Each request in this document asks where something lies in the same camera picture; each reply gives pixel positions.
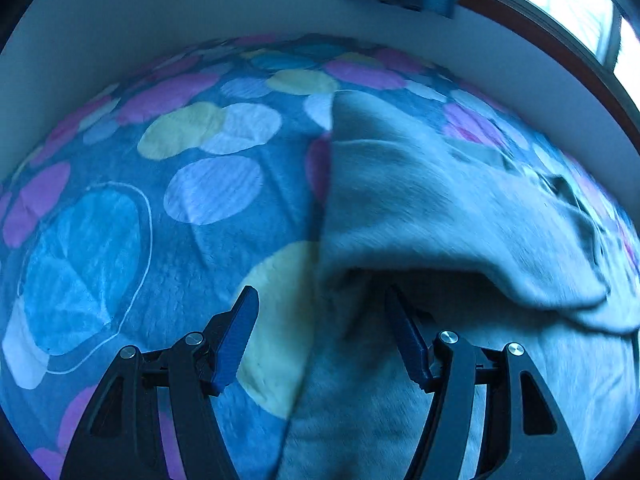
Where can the grey fleece garment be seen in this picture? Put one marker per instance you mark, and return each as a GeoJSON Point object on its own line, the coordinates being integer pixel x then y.
{"type": "Point", "coordinates": [425, 210]}

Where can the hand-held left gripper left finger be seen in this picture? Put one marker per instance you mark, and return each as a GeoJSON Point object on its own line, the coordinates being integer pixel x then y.
{"type": "Point", "coordinates": [235, 340]}

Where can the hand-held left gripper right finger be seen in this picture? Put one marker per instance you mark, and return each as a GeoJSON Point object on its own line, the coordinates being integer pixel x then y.
{"type": "Point", "coordinates": [407, 332]}

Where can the blue dotted bed sheet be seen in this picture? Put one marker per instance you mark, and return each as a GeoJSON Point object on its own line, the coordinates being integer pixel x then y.
{"type": "Point", "coordinates": [150, 260]}

